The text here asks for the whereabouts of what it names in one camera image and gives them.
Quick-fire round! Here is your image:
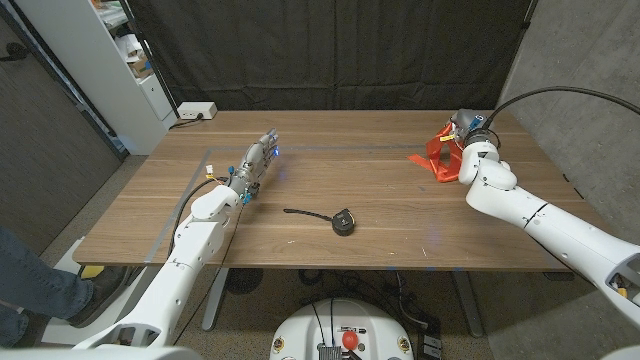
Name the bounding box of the round black floor object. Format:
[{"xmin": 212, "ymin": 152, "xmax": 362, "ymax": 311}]
[{"xmin": 224, "ymin": 268, "xmax": 265, "ymax": 295}]

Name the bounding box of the black backdrop stand pole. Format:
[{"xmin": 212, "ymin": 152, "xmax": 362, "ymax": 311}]
[{"xmin": 117, "ymin": 0, "xmax": 181, "ymax": 120}]

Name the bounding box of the grey table leg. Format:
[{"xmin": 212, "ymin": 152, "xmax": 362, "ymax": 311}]
[
  {"xmin": 452, "ymin": 271, "xmax": 485, "ymax": 339},
  {"xmin": 201, "ymin": 268, "xmax": 231, "ymax": 332}
]

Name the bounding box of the white power strip box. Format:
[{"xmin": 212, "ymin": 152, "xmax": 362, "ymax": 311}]
[{"xmin": 177, "ymin": 101, "xmax": 219, "ymax": 121}]

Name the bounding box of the black curtain backdrop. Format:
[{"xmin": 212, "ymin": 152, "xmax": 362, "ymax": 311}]
[{"xmin": 122, "ymin": 0, "xmax": 539, "ymax": 112}]

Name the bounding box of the small cardboard box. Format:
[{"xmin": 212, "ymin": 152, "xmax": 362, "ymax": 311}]
[{"xmin": 128, "ymin": 54, "xmax": 154, "ymax": 79}]

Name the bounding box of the white shelf cabinet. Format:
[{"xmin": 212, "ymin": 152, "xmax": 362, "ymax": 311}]
[{"xmin": 14, "ymin": 0, "xmax": 179, "ymax": 156}]

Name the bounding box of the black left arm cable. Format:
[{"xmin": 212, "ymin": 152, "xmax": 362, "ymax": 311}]
[{"xmin": 167, "ymin": 175, "xmax": 231, "ymax": 259}]

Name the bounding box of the black door handle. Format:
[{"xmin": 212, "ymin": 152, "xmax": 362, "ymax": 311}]
[{"xmin": 0, "ymin": 41, "xmax": 30, "ymax": 63}]

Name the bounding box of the black measuring tape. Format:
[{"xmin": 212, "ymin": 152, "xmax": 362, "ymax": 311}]
[{"xmin": 283, "ymin": 207, "xmax": 357, "ymax": 237}]

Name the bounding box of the person's leg in jeans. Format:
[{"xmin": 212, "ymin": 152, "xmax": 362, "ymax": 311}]
[{"xmin": 0, "ymin": 227, "xmax": 96, "ymax": 346}]

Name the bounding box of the red plastic object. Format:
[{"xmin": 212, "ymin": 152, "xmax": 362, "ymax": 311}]
[{"xmin": 407, "ymin": 122, "xmax": 465, "ymax": 184}]

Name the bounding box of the black floor power strip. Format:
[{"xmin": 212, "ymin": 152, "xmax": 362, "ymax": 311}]
[{"xmin": 416, "ymin": 319, "xmax": 444, "ymax": 360}]

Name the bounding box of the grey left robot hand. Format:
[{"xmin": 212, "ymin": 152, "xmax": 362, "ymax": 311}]
[{"xmin": 228, "ymin": 128, "xmax": 280, "ymax": 204}]

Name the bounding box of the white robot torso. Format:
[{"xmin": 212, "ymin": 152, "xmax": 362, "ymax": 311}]
[{"xmin": 269, "ymin": 298, "xmax": 415, "ymax": 360}]

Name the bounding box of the person's black shoe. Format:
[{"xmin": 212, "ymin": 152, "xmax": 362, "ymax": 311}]
[{"xmin": 67, "ymin": 265, "xmax": 132, "ymax": 329}]

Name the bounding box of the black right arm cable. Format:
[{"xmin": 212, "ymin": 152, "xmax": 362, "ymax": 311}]
[{"xmin": 482, "ymin": 85, "xmax": 640, "ymax": 130}]

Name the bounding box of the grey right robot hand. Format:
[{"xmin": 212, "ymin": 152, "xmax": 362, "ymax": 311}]
[{"xmin": 446, "ymin": 108, "xmax": 494, "ymax": 146}]

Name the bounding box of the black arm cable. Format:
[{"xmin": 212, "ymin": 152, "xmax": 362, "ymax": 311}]
[
  {"xmin": 167, "ymin": 175, "xmax": 231, "ymax": 259},
  {"xmin": 482, "ymin": 85, "xmax": 640, "ymax": 130}
]

